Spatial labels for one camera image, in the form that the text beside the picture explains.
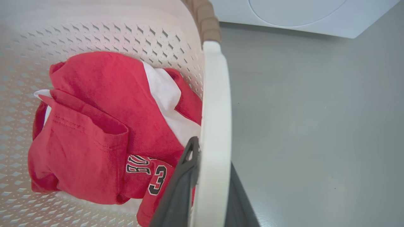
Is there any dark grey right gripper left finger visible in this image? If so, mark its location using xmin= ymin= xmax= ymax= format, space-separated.
xmin=150 ymin=137 xmax=200 ymax=227

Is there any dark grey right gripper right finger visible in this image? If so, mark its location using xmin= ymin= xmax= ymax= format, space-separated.
xmin=225 ymin=162 xmax=260 ymax=227

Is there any white perforated plastic laundry basket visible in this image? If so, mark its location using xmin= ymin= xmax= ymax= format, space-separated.
xmin=0 ymin=0 xmax=232 ymax=227

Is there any red and white jersey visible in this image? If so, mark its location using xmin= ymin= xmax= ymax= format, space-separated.
xmin=28 ymin=51 xmax=202 ymax=227

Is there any white washing machine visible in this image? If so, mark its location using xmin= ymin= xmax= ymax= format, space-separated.
xmin=210 ymin=0 xmax=401 ymax=39

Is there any tan basket handle grip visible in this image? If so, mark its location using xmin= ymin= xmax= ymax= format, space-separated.
xmin=181 ymin=0 xmax=222 ymax=47

